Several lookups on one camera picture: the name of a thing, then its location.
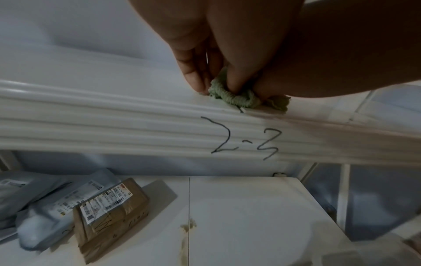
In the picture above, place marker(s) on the person's left hand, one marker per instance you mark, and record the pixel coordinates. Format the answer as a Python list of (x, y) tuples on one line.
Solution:
[(263, 33)]

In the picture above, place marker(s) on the green cleaning cloth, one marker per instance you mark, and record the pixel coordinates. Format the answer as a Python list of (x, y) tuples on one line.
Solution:
[(236, 97)]

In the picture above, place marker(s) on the white metal shelving rack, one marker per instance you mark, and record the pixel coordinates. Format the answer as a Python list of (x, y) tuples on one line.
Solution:
[(98, 124)]

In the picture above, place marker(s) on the brown cardboard parcel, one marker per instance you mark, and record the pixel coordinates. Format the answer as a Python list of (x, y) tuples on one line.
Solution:
[(108, 215)]

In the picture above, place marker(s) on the grey plastic mailer bag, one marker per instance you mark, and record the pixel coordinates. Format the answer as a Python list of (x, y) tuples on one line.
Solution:
[(19, 192), (52, 207)]

